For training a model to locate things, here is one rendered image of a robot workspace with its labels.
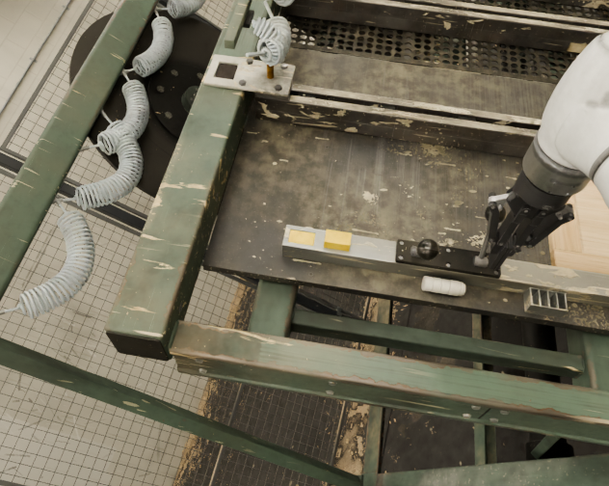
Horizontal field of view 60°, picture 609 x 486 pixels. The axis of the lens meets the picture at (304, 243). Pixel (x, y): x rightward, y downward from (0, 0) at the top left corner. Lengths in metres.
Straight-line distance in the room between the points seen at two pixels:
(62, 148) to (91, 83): 0.25
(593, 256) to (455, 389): 0.44
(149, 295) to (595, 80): 0.71
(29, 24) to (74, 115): 4.95
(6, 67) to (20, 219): 4.87
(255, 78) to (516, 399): 0.84
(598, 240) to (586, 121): 0.61
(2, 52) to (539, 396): 5.92
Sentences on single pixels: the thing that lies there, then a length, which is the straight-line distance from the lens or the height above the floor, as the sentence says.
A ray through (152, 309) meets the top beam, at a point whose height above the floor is 1.89.
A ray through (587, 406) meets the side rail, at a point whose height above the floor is 1.24.
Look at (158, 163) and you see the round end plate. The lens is 1.70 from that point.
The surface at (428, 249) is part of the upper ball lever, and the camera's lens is 0.92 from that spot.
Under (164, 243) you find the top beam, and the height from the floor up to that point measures 1.90.
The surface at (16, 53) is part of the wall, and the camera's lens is 6.34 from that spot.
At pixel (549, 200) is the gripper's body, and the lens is 0.80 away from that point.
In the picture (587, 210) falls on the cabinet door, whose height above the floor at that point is 1.16.
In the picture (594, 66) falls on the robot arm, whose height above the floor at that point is 1.69.
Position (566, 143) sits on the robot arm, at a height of 1.64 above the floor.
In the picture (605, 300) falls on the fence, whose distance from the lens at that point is 1.17.
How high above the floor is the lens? 2.09
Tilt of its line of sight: 24 degrees down
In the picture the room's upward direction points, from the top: 62 degrees counter-clockwise
